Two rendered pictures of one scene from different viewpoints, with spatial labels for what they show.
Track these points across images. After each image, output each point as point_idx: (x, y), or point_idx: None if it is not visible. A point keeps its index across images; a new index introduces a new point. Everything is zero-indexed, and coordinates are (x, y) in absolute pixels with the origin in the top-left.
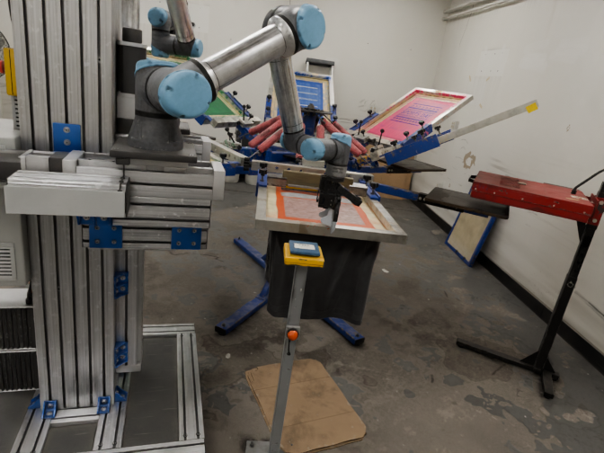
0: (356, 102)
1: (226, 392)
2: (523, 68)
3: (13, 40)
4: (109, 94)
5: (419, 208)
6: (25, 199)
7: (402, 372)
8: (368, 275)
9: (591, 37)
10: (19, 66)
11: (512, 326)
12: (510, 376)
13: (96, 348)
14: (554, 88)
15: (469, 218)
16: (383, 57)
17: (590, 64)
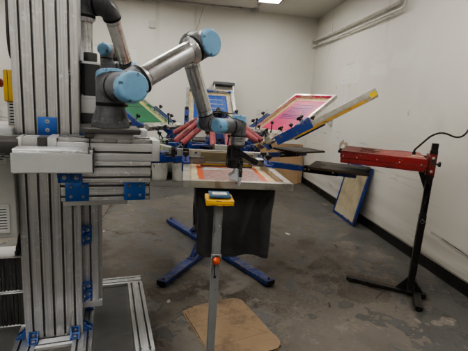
0: (253, 112)
1: (169, 326)
2: (372, 75)
3: (11, 63)
4: (76, 95)
5: (310, 189)
6: (24, 162)
7: (306, 302)
8: (269, 218)
9: (414, 48)
10: (14, 80)
11: (388, 264)
12: (388, 298)
13: (69, 285)
14: (395, 86)
15: (348, 189)
16: (271, 76)
17: (416, 67)
